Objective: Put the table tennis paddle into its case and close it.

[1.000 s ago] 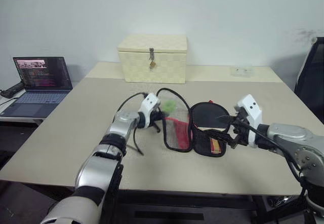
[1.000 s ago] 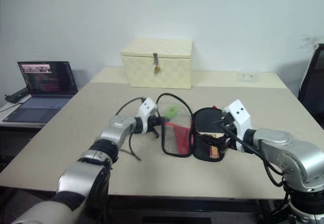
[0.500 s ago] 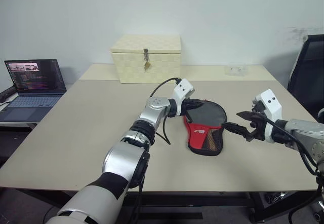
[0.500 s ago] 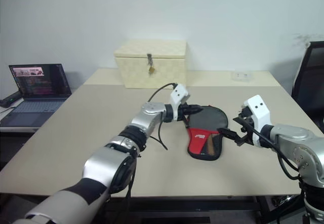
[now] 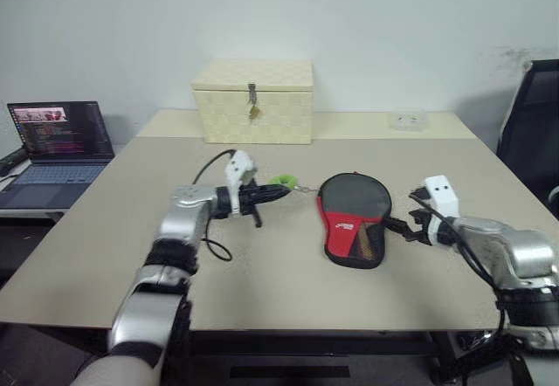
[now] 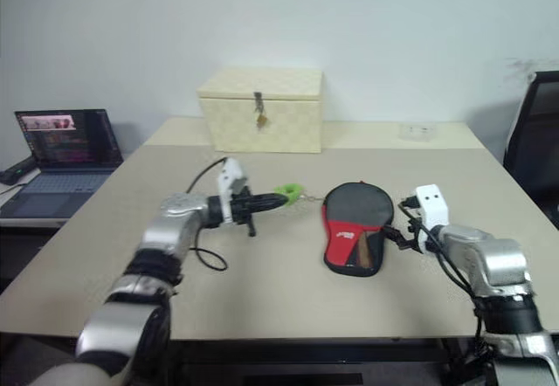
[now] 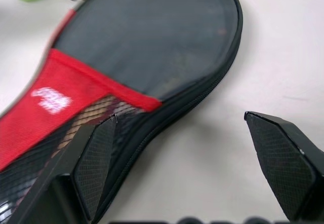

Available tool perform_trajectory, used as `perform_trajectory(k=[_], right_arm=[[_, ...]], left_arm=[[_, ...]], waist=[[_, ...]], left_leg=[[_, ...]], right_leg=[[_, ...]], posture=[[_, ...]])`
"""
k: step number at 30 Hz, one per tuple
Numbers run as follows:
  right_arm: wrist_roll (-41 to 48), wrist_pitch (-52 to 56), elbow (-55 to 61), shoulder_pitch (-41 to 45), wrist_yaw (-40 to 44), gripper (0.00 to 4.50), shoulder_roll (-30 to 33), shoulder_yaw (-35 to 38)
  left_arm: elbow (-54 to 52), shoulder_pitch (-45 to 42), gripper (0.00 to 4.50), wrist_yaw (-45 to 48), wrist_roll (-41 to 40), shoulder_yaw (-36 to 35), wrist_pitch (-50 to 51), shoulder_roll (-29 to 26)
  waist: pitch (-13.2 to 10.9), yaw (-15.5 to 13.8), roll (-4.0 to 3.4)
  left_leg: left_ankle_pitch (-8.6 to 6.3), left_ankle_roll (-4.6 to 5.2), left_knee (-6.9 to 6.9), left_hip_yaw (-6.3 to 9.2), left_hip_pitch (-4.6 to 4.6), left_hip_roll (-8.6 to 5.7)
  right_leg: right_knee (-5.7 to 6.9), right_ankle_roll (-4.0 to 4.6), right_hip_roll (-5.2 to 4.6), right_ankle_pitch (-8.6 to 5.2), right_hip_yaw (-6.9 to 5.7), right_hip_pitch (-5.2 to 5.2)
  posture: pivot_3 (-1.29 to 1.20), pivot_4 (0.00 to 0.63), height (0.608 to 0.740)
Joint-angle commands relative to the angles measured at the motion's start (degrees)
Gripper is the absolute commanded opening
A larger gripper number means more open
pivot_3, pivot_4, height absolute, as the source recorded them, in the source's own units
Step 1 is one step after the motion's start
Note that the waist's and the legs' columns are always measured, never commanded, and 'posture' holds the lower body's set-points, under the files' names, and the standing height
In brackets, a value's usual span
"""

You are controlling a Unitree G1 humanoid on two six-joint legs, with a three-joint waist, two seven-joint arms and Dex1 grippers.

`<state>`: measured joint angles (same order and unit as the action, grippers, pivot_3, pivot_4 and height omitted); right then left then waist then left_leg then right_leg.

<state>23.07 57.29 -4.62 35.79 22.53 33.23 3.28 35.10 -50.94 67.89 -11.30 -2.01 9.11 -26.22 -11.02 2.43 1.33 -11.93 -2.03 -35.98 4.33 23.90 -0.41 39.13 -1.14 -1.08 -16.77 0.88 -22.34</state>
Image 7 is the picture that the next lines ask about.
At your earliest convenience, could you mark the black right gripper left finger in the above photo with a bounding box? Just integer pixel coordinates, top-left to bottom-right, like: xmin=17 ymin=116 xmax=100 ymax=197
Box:
xmin=9 ymin=119 xmax=117 ymax=224

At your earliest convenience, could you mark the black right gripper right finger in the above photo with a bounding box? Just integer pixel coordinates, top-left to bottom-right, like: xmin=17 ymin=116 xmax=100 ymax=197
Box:
xmin=244 ymin=110 xmax=324 ymax=221

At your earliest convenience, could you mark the black and red paddle case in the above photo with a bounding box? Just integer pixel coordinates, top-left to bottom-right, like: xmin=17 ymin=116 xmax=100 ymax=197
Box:
xmin=0 ymin=0 xmax=244 ymax=224

